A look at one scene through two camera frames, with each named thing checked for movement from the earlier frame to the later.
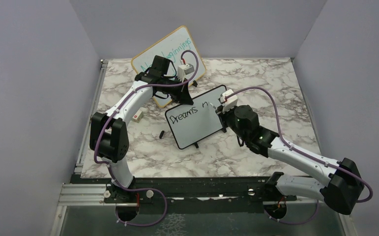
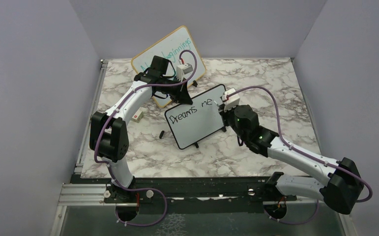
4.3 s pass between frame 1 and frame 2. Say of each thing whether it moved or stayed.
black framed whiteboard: stayed
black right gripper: stayed
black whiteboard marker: moved
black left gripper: stayed
